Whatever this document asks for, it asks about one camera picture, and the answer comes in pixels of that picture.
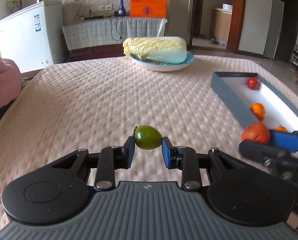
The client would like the orange gift box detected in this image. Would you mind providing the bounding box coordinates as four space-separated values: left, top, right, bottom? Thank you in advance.
130 0 167 18

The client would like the tv cabinet with cloth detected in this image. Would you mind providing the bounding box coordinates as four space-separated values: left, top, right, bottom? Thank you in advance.
62 17 167 61

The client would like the black hanging cable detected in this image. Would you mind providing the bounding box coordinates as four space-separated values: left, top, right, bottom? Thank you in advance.
109 16 124 42

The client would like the white wall power strip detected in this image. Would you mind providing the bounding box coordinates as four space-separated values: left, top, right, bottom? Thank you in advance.
87 4 113 13

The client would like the light blue ceramic plate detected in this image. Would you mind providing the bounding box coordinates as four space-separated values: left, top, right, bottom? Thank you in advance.
129 51 194 72

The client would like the white chest freezer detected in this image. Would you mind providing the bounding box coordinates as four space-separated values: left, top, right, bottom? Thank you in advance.
0 1 68 74

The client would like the small orange citrus fruit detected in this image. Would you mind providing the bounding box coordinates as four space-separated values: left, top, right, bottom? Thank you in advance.
274 126 288 133

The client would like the large orange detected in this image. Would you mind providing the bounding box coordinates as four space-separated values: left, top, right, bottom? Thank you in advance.
250 103 266 121

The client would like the blue glass bottle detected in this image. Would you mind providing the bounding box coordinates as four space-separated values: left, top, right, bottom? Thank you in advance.
114 0 126 17

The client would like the red ribbed tomato fruit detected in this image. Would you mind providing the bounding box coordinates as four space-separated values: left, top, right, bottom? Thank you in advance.
247 77 258 90

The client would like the napa cabbage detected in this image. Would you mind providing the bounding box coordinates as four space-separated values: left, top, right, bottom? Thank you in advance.
122 36 187 64

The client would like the orange mandarin with stem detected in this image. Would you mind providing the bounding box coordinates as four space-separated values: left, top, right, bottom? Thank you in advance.
241 122 270 144

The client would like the green tomato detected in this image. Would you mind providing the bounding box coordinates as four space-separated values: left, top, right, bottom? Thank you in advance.
133 125 162 150

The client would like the kitchen counter cabinet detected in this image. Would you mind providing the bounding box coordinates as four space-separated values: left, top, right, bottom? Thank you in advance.
210 8 232 46

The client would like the pink quilted table cover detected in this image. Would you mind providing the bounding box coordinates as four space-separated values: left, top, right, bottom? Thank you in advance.
0 55 298 230

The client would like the grey shallow cardboard box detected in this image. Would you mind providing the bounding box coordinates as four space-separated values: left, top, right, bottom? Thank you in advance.
211 72 298 132

